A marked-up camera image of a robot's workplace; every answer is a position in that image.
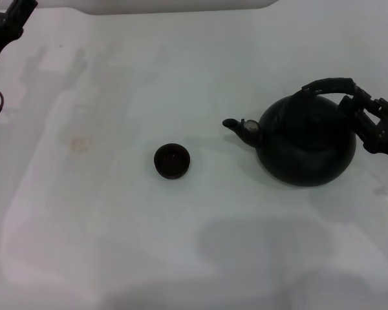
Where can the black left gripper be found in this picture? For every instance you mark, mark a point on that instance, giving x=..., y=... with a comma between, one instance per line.
x=0, y=35

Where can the black round teapot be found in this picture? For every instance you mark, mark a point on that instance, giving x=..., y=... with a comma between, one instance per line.
x=307, y=155

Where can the small dark round teacup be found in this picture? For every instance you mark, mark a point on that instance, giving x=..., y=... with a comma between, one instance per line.
x=172, y=161

